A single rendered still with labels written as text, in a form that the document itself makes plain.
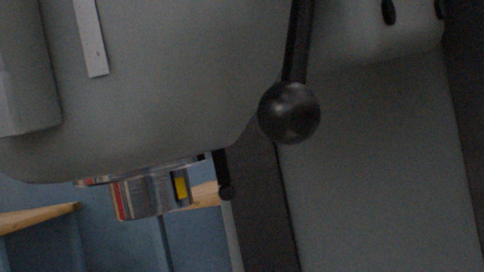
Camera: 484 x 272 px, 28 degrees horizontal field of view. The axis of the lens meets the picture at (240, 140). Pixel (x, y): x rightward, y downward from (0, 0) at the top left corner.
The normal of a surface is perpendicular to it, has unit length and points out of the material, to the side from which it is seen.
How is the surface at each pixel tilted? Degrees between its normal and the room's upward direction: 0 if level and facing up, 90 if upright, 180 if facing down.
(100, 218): 90
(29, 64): 90
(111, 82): 99
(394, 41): 117
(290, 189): 90
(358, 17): 90
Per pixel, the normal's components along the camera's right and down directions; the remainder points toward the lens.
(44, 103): 0.88, -0.15
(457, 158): -0.44, 0.14
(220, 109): 0.83, 0.43
